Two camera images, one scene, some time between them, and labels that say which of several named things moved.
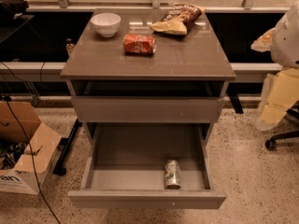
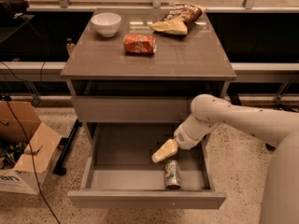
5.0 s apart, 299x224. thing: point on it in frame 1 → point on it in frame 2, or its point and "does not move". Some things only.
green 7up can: [172, 175] does not move
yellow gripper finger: [264, 42] → [169, 148]
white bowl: [106, 23] does not move
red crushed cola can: [138, 44] does not move
